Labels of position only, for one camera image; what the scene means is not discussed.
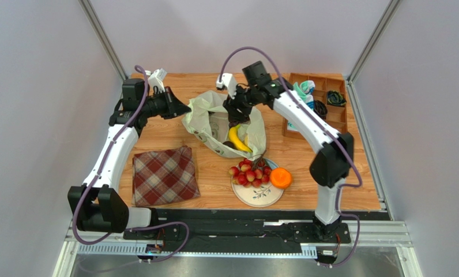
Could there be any orange fake fruit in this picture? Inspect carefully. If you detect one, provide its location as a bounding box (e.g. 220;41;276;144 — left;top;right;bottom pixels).
269;167;293;189

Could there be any blue and cream plate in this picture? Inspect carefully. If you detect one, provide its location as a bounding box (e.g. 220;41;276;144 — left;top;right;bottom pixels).
231;158;284;208

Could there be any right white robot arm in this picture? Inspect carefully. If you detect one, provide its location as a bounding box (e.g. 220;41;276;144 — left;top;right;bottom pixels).
216;61;353;237

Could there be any aluminium frame rail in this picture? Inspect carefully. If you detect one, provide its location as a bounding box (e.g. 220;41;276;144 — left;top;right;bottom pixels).
53;210;422;276

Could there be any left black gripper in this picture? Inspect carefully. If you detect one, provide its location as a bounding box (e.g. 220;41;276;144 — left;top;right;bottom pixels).
140;87;191;120

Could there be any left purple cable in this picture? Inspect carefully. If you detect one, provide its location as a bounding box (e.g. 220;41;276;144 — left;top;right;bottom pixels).
71;64;190;264

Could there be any brown wooden organizer tray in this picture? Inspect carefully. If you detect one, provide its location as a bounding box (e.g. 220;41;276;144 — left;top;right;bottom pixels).
288;73;348;133

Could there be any red fake strawberry bunch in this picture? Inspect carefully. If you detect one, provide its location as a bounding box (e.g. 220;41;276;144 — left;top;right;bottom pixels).
228;155;273;188

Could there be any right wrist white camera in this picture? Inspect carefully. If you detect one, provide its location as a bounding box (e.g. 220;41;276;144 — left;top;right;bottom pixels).
216;73;238;99

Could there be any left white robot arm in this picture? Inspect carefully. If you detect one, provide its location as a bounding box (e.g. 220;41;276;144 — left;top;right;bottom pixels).
67;78;191;233

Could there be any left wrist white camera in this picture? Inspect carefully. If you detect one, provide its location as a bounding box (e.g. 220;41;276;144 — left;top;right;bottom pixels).
145;68;167;95

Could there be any white plastic bag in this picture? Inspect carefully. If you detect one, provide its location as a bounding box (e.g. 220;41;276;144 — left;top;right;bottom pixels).
182;91;267;158

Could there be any wrist white camera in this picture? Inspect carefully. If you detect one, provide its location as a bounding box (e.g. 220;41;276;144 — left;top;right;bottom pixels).
216;73;238;99
145;68;167;95

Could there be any red plaid cloth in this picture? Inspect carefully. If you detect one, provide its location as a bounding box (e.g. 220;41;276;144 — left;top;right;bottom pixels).
132;145;201;208

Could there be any yellow fake banana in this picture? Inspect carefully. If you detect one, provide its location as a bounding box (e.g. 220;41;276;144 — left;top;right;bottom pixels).
228;124;252;153

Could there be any dark fake plum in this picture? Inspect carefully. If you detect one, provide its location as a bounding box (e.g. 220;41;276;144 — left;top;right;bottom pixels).
223;141;236;149

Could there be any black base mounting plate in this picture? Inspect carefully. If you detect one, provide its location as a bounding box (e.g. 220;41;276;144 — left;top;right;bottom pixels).
117;209;389;255

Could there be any black green coiled cable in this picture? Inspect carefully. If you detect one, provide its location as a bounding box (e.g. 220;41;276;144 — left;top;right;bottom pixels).
326;90;347;107

